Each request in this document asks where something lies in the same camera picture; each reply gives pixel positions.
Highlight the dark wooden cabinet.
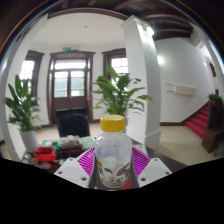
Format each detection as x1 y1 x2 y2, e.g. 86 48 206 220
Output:
201 103 224 156

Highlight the green flat box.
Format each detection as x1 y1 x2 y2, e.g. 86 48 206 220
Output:
41 139 63 151

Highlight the leafy plant in white pot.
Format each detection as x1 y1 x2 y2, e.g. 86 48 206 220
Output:
91 64 154 118
3 74 41 154

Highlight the dark wooden framed window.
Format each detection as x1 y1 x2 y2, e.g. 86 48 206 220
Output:
101 48 129 82
18 49 45 103

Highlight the small green plant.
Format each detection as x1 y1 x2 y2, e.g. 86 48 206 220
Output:
207 93 224 107

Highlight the red carpeted staircase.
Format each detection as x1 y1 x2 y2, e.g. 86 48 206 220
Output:
185 105 211 139

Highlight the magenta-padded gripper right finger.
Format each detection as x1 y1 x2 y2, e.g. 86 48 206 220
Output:
128 146 173 189

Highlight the black chair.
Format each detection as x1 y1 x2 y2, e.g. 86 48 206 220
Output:
54 107 91 138

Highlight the clear bottle with yellow cap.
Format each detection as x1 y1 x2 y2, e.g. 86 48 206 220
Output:
94 114 133 190

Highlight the dark wooden glazed double door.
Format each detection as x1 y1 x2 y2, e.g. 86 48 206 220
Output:
46 49 96 125

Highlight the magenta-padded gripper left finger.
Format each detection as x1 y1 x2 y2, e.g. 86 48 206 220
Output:
54 147 99 189

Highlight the red box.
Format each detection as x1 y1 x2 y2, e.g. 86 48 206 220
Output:
33 146 58 163

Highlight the glowing wall lamp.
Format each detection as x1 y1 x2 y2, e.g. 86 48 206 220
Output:
155 54 166 66

